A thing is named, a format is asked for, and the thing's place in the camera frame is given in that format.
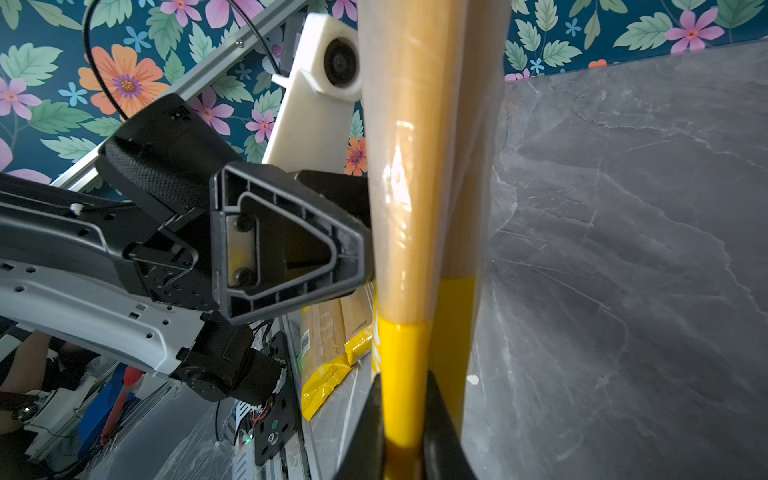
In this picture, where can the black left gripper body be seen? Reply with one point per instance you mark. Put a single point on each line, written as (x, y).
(163, 159)

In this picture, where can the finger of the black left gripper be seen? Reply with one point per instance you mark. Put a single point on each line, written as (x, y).
(282, 241)

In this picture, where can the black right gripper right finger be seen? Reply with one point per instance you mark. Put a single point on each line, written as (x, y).
(443, 456)

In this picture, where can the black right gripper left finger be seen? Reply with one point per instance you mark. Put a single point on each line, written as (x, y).
(364, 457)

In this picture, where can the yellow pasta bag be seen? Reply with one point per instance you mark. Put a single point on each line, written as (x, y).
(334, 335)
(432, 84)

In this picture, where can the yellow pasta bag top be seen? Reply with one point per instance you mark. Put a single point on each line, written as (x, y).
(432, 84)

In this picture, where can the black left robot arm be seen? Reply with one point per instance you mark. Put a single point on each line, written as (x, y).
(93, 272)

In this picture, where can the aluminium frame post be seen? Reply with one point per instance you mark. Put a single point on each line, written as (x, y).
(82, 173)

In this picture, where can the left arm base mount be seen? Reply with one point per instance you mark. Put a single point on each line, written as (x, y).
(273, 430)

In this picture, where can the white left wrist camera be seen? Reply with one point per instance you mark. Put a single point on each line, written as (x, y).
(312, 126)

